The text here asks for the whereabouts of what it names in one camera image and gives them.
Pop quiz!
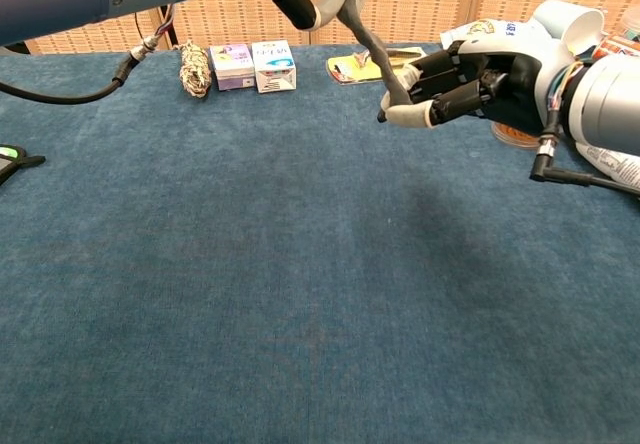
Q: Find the grey putty strip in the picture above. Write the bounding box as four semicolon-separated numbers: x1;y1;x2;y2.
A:
335;0;409;124

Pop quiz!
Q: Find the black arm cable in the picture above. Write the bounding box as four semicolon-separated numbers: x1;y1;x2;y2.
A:
529;106;640;195
0;6;174;105

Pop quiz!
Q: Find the clear jar of clips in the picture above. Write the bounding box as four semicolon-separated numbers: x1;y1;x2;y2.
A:
618;3;640;43

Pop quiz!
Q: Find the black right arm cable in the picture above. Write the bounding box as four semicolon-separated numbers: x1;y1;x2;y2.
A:
529;106;640;195

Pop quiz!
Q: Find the grey green folded pouch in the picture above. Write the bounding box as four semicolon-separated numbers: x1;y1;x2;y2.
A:
0;143;47;188

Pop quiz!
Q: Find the blue table cloth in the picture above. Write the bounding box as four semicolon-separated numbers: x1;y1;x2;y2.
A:
0;43;640;444

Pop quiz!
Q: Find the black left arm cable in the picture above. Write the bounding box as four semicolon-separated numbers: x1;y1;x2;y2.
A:
0;6;174;105

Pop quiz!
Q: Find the razor on yellow card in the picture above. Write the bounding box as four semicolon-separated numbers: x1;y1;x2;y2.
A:
326;46;427;86

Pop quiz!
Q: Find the white blue milk carton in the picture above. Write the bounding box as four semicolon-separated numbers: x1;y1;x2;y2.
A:
251;39;298;95

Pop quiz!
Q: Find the white snack bag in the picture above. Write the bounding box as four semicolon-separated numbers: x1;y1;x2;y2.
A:
439;17;539;49

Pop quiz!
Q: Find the purple milk carton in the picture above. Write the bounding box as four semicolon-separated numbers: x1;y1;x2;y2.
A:
208;43;255;92

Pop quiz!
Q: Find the braided rope bundle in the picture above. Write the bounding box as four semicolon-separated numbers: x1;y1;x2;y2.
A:
173;40;213;99

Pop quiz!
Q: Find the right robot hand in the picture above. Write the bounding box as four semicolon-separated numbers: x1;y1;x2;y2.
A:
379;23;577;138

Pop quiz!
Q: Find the light blue mug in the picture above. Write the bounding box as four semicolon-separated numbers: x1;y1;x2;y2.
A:
530;0;609;58

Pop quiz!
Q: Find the red orange tube can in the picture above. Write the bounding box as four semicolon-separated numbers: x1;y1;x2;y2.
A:
592;33;640;61

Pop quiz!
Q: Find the white drink bottle yellow cap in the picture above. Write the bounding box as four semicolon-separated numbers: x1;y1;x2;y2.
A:
574;141;640;196

